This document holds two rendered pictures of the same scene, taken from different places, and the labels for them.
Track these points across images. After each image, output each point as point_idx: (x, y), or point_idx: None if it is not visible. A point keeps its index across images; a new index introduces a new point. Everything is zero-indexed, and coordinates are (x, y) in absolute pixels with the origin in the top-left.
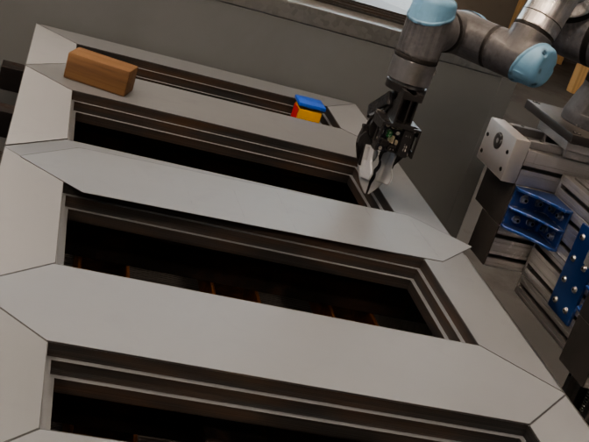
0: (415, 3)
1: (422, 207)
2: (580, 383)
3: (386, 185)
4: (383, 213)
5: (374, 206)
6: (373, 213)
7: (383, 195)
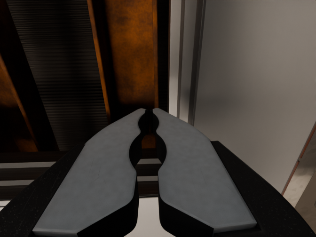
0: None
1: (286, 138)
2: (315, 204)
3: (243, 27)
4: (158, 209)
5: (178, 101)
6: (138, 215)
7: (193, 121)
